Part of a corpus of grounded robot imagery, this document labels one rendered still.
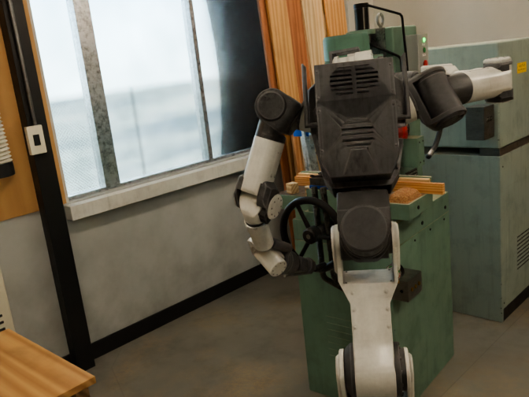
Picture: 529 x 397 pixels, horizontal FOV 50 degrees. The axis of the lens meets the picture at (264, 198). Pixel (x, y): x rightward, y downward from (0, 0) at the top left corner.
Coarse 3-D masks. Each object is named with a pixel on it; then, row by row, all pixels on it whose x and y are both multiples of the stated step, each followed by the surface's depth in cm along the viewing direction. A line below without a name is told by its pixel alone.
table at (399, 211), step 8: (280, 192) 241; (304, 192) 237; (392, 192) 221; (288, 200) 236; (416, 200) 207; (424, 200) 213; (432, 200) 218; (296, 208) 234; (304, 208) 232; (392, 208) 207; (400, 208) 205; (408, 208) 203; (416, 208) 208; (424, 208) 213; (312, 216) 218; (320, 216) 216; (392, 216) 208; (400, 216) 206; (408, 216) 204
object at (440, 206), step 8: (448, 192) 252; (440, 200) 246; (448, 200) 253; (432, 208) 240; (440, 208) 246; (448, 208) 253; (416, 216) 228; (424, 216) 234; (432, 216) 240; (440, 216) 247; (296, 224) 237; (304, 224) 234; (312, 224) 232; (400, 224) 217; (408, 224) 222; (416, 224) 229; (424, 224) 235; (296, 232) 238; (400, 232) 217; (408, 232) 223; (416, 232) 229; (400, 240) 218
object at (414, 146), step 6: (408, 138) 231; (414, 138) 229; (420, 138) 231; (408, 144) 231; (414, 144) 229; (420, 144) 231; (408, 150) 231; (414, 150) 230; (420, 150) 231; (408, 156) 232; (414, 156) 230; (420, 156) 231; (408, 162) 233; (414, 162) 231; (420, 162) 231
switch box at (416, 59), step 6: (408, 36) 232; (414, 36) 230; (420, 36) 231; (426, 36) 235; (408, 42) 232; (414, 42) 231; (420, 42) 232; (426, 42) 236; (408, 48) 233; (414, 48) 231; (420, 48) 232; (426, 48) 236; (408, 54) 234; (414, 54) 232; (420, 54) 232; (426, 54) 236; (408, 60) 234; (414, 60) 233; (420, 60) 233; (414, 66) 233; (420, 66) 233
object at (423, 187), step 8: (296, 176) 250; (304, 176) 248; (304, 184) 248; (400, 184) 220; (408, 184) 218; (416, 184) 215; (424, 184) 213; (432, 184) 211; (440, 184) 210; (424, 192) 214; (432, 192) 212; (440, 192) 210
